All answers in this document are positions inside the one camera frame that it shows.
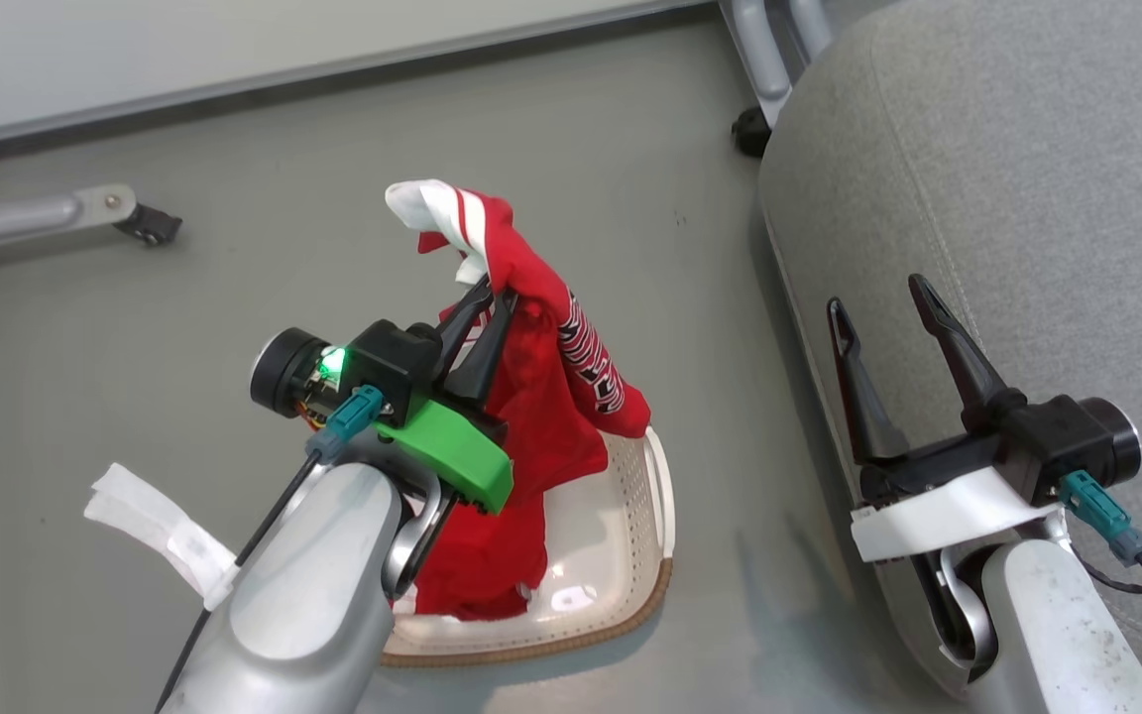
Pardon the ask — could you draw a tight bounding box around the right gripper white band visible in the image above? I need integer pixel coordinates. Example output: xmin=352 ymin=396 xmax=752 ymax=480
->
xmin=826 ymin=274 xmax=1069 ymax=565

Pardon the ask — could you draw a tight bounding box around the white tape strip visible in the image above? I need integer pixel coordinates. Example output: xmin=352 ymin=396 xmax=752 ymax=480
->
xmin=84 ymin=462 xmax=239 ymax=610

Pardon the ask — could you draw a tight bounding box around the right arm teal cable connector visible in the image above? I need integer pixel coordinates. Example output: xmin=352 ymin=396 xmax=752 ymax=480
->
xmin=1060 ymin=470 xmax=1142 ymax=567

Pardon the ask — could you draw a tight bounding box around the red shorts white trim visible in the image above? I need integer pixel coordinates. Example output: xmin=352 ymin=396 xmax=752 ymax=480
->
xmin=410 ymin=297 xmax=612 ymax=623

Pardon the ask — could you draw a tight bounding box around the long grey metal chair leg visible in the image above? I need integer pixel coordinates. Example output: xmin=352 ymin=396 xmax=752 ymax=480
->
xmin=0 ymin=183 xmax=139 ymax=262

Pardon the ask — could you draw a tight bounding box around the round black caster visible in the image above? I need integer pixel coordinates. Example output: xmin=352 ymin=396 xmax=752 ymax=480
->
xmin=731 ymin=107 xmax=773 ymax=160

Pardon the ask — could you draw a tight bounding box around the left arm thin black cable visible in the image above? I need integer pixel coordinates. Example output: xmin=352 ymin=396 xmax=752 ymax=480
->
xmin=155 ymin=451 xmax=326 ymax=713

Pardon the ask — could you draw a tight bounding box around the flat black caster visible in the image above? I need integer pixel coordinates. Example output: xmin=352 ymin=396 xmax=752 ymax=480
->
xmin=115 ymin=203 xmax=183 ymax=248

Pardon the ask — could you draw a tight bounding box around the forked grey metal chair leg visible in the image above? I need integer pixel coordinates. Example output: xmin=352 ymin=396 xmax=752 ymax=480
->
xmin=718 ymin=0 xmax=836 ymax=130

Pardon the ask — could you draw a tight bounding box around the cream laundry basket brown rim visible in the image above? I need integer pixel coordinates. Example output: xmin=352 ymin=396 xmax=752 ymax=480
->
xmin=380 ymin=426 xmax=677 ymax=668

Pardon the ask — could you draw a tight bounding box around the loose thin black cable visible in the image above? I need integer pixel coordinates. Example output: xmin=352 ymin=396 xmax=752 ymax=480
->
xmin=1070 ymin=547 xmax=1142 ymax=598

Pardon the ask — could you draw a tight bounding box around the grey fabric seat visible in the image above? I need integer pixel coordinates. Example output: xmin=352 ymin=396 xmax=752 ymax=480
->
xmin=757 ymin=0 xmax=1142 ymax=707

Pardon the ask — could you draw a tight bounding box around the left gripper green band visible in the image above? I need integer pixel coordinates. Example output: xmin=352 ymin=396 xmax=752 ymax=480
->
xmin=373 ymin=277 xmax=519 ymax=515

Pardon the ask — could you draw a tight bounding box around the red jersey with lettering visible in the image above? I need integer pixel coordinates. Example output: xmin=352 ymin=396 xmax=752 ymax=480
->
xmin=385 ymin=178 xmax=652 ymax=440

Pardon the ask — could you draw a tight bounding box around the arm teal cable connector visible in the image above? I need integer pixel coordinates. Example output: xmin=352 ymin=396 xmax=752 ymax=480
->
xmin=1060 ymin=470 xmax=1142 ymax=567
xmin=309 ymin=386 xmax=386 ymax=463

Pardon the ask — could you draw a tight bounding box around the left arm teal cable connector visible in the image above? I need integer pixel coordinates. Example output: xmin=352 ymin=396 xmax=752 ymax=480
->
xmin=309 ymin=386 xmax=386 ymax=463

